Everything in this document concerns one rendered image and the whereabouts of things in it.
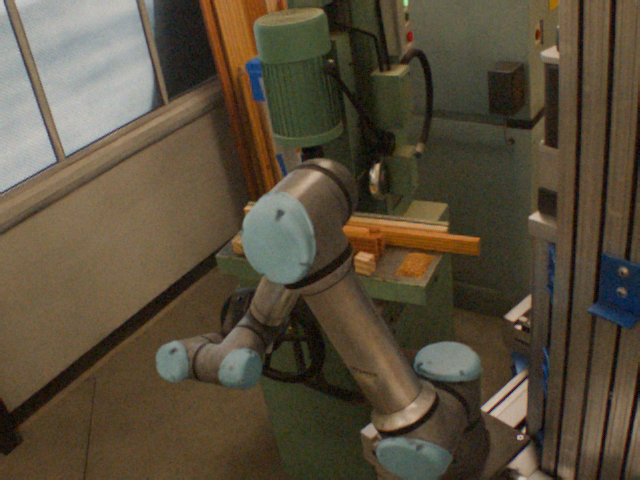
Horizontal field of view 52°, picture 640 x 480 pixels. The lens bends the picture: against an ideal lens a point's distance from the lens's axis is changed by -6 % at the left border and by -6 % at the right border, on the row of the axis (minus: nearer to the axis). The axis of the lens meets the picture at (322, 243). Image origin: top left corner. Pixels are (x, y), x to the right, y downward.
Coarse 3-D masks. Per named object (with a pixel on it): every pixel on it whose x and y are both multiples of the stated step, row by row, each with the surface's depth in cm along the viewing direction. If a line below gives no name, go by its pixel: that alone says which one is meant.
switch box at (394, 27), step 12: (384, 0) 174; (396, 0) 173; (408, 0) 180; (384, 12) 176; (396, 12) 175; (408, 12) 180; (384, 24) 178; (396, 24) 176; (408, 24) 181; (396, 36) 178; (396, 48) 180; (408, 48) 183
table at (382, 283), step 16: (224, 256) 187; (240, 256) 186; (384, 256) 176; (400, 256) 175; (448, 256) 178; (224, 272) 190; (240, 272) 188; (256, 272) 185; (384, 272) 170; (432, 272) 167; (368, 288) 170; (384, 288) 168; (400, 288) 166; (416, 288) 164; (432, 288) 168; (416, 304) 166
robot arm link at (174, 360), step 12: (204, 336) 135; (168, 348) 126; (180, 348) 126; (192, 348) 127; (156, 360) 128; (168, 360) 126; (180, 360) 125; (192, 360) 136; (168, 372) 126; (180, 372) 125; (192, 372) 126
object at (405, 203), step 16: (288, 0) 176; (352, 0) 169; (368, 0) 171; (352, 16) 171; (368, 16) 172; (368, 48) 175; (368, 64) 177; (384, 64) 185; (368, 80) 179; (368, 96) 181; (368, 112) 184; (368, 128) 187; (384, 128) 190; (400, 128) 202; (368, 144) 189; (400, 144) 203; (368, 192) 198; (368, 208) 201; (384, 208) 199; (400, 208) 209
